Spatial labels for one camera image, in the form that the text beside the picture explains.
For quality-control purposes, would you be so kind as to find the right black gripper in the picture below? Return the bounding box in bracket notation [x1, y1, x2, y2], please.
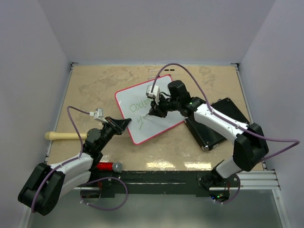
[150, 93, 181, 118]

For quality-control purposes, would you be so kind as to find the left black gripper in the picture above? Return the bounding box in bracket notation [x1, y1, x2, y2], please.
[98, 116, 131, 151]

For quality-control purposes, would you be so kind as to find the pink framed whiteboard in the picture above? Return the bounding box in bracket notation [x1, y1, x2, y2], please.
[115, 80, 184, 145]

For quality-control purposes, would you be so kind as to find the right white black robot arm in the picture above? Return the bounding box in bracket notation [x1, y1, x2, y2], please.
[146, 80, 269, 190]

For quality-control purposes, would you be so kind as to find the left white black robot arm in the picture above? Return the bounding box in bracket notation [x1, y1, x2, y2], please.
[18, 117, 132, 216]

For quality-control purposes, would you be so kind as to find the red cylinder with grey cap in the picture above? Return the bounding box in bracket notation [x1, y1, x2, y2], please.
[96, 162, 123, 172]

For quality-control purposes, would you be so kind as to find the black hard case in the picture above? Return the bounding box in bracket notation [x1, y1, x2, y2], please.
[185, 97, 249, 151]

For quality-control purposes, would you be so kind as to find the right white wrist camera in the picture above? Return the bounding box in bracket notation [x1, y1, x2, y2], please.
[146, 85, 161, 104]

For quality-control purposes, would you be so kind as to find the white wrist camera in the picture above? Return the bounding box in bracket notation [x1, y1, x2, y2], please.
[93, 108, 105, 123]
[146, 85, 161, 104]

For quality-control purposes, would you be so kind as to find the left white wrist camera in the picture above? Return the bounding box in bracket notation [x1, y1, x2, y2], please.
[93, 108, 105, 123]

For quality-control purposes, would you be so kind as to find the wire whiteboard stand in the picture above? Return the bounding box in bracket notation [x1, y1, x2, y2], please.
[148, 68, 176, 80]

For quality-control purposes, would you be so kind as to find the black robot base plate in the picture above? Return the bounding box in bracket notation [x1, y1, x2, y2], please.
[80, 171, 240, 198]

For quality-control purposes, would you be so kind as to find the wooden pestle handle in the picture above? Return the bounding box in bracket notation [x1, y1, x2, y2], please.
[45, 132, 79, 141]

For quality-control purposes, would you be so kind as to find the aluminium rail frame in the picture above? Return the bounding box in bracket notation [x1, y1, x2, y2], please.
[18, 62, 289, 228]

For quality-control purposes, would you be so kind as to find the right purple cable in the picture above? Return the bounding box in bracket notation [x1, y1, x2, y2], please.
[151, 63, 300, 205]

